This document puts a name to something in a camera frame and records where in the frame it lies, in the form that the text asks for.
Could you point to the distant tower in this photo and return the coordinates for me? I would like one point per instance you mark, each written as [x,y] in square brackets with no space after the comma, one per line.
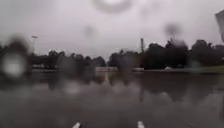
[142,45]

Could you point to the wet grey paved ground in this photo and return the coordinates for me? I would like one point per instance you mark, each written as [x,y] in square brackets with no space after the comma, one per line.
[113,103]

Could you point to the row of dark trees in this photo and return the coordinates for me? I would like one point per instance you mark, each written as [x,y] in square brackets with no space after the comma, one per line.
[156,56]

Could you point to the robot's own part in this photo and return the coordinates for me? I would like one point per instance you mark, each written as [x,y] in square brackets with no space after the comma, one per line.
[141,125]
[76,125]

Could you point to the tall light pole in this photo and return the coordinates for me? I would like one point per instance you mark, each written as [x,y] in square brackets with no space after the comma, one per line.
[34,43]

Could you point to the grass strip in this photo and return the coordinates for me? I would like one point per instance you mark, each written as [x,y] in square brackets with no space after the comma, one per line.
[203,69]

